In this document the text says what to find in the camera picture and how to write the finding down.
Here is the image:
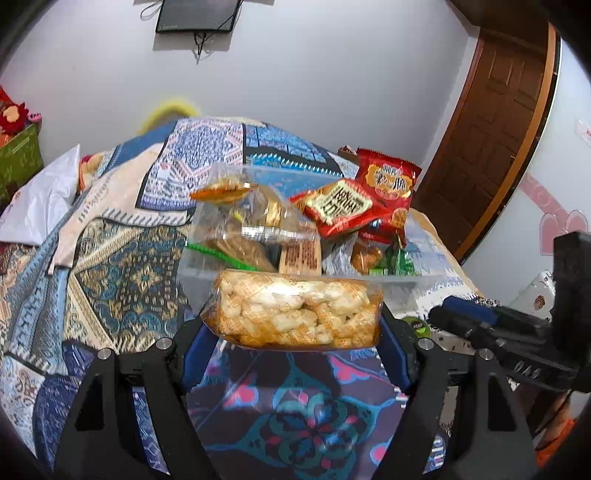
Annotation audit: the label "green storage crate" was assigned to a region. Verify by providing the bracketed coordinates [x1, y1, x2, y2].
[0, 124, 44, 210]

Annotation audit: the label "patterned blue bed quilt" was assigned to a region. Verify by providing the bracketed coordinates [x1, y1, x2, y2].
[0, 115, 482, 480]

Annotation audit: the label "clear plastic storage box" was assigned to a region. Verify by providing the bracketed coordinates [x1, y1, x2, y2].
[177, 164, 451, 306]

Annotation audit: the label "red square snack packet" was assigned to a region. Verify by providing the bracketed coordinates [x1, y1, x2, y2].
[290, 179, 392, 240]

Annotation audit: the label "clear bag brown pastries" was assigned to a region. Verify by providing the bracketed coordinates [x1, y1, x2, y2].
[186, 174, 320, 273]

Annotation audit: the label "orange fried snack bag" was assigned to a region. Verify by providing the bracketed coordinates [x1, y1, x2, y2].
[351, 241, 383, 275]

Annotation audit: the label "green pea snack packet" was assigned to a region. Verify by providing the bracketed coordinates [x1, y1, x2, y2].
[370, 236, 418, 276]

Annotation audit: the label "tan biscuit packet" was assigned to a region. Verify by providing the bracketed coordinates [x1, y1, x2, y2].
[279, 240, 322, 276]

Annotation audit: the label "wall mounted black television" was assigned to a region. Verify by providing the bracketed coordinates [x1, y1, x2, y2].
[155, 0, 242, 34]

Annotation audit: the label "red snack bag white label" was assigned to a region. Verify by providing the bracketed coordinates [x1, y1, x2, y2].
[356, 148, 422, 247]

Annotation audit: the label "clear bag rice crackers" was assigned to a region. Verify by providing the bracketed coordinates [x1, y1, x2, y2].
[204, 270, 384, 351]

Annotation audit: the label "brown wooden door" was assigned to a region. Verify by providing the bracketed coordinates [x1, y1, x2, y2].
[414, 25, 559, 262]

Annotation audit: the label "white pillow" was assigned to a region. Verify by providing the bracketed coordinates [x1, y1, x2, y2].
[0, 145, 80, 246]

